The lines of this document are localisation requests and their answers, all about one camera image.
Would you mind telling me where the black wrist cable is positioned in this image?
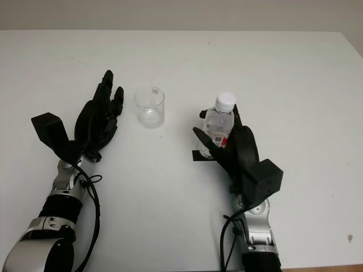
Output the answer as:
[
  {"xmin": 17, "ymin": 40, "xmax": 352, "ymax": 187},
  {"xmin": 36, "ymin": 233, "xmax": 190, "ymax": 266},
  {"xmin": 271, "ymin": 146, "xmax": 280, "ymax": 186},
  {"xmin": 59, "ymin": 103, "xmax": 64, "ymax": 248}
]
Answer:
[
  {"xmin": 220, "ymin": 209, "xmax": 248, "ymax": 270},
  {"xmin": 70, "ymin": 163, "xmax": 103, "ymax": 272}
]

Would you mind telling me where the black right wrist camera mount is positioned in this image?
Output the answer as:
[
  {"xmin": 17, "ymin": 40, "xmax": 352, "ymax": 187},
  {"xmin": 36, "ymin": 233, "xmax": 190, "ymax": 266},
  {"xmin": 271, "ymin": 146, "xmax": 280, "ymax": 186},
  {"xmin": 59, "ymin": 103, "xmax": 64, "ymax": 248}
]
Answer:
[{"xmin": 242, "ymin": 158, "xmax": 285, "ymax": 211}]

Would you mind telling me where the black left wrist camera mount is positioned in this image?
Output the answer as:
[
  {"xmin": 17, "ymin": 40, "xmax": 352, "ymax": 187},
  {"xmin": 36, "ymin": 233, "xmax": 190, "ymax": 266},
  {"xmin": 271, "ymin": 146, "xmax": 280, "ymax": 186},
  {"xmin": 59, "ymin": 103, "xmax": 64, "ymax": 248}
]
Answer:
[{"xmin": 31, "ymin": 112, "xmax": 86, "ymax": 164}]

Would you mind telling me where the clear glass cup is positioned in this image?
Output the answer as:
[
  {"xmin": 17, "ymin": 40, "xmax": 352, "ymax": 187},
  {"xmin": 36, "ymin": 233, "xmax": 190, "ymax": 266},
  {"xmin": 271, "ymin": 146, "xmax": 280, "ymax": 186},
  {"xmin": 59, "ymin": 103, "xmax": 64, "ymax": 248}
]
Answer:
[{"xmin": 133, "ymin": 87, "xmax": 166, "ymax": 129}]

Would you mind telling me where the clear plastic water bottle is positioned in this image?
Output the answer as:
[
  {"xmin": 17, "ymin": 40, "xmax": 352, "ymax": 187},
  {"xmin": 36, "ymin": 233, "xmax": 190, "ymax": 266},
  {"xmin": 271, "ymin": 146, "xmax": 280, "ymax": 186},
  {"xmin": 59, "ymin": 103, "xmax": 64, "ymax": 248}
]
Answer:
[{"xmin": 199, "ymin": 92, "xmax": 237, "ymax": 160}]

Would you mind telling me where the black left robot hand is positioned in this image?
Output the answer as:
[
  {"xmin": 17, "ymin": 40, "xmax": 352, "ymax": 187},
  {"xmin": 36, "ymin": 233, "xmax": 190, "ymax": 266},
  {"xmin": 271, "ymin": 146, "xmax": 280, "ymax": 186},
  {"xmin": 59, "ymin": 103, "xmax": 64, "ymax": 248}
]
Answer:
[{"xmin": 74, "ymin": 70, "xmax": 125, "ymax": 164}]

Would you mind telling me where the black tape strip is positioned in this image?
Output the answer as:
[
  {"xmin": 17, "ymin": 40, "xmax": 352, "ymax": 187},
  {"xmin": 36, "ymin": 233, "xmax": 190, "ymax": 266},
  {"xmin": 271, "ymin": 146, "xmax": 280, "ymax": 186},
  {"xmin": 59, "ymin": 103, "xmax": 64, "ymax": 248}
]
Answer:
[{"xmin": 191, "ymin": 150, "xmax": 218, "ymax": 163}]

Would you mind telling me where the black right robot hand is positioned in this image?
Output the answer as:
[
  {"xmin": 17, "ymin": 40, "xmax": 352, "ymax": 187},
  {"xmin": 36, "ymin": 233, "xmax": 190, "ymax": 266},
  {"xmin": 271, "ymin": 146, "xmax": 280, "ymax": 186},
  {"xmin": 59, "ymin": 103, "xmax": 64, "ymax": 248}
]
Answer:
[{"xmin": 192, "ymin": 104, "xmax": 260, "ymax": 197}]

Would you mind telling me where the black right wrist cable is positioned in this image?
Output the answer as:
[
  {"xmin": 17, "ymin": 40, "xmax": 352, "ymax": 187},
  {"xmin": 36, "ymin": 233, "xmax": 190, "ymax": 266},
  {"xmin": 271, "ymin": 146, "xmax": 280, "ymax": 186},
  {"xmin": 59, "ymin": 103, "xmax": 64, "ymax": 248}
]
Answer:
[{"xmin": 220, "ymin": 209, "xmax": 248, "ymax": 270}]

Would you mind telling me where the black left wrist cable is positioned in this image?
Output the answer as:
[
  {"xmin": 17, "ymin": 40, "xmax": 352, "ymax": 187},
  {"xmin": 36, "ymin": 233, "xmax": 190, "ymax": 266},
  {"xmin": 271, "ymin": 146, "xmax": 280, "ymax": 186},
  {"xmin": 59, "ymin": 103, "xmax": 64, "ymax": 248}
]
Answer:
[{"xmin": 70, "ymin": 163, "xmax": 103, "ymax": 272}]

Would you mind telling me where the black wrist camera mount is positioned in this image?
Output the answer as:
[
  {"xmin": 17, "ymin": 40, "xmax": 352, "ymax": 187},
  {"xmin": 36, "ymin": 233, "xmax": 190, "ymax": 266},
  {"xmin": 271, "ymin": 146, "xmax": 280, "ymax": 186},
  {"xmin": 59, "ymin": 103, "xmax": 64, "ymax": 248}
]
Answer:
[
  {"xmin": 242, "ymin": 158, "xmax": 285, "ymax": 211},
  {"xmin": 31, "ymin": 112, "xmax": 86, "ymax": 164}
]

